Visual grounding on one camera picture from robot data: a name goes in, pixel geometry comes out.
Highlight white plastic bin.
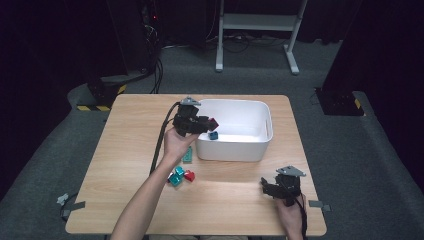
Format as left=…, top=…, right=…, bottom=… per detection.
left=194, top=98, right=274, bottom=163

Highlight teal flat toy plate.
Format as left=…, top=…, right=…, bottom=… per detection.
left=182, top=145, right=194, bottom=164

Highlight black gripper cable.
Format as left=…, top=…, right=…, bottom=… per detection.
left=149, top=101, right=182, bottom=175
left=294, top=193, right=310, bottom=240

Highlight black hanging cable bundle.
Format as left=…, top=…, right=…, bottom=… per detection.
left=143, top=19, right=165, bottom=95

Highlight black floor cables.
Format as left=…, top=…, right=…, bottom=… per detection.
left=163, top=30, right=288, bottom=55

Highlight white metal stand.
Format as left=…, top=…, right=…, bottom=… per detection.
left=214, top=0, right=310, bottom=76

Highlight person's left hand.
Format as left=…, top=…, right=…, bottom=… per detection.
left=162, top=127, right=195, bottom=165

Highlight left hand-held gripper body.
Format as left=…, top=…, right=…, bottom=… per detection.
left=171, top=96, right=210, bottom=138

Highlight person's right hand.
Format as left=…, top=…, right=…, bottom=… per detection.
left=274, top=193, right=306, bottom=234

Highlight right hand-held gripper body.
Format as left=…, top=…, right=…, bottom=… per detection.
left=272, top=165, right=307, bottom=208

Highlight black equipment rack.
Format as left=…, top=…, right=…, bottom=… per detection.
left=106, top=0, right=163, bottom=75

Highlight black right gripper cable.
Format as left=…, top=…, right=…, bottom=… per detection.
left=294, top=193, right=310, bottom=240

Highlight grey tape strip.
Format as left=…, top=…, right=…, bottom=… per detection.
left=59, top=200, right=87, bottom=220
left=308, top=199, right=332, bottom=213

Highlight black striped stand base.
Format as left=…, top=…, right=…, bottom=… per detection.
left=75, top=74, right=129, bottom=113
left=314, top=87, right=366, bottom=117

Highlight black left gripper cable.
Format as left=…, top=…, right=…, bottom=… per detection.
left=149, top=101, right=182, bottom=175

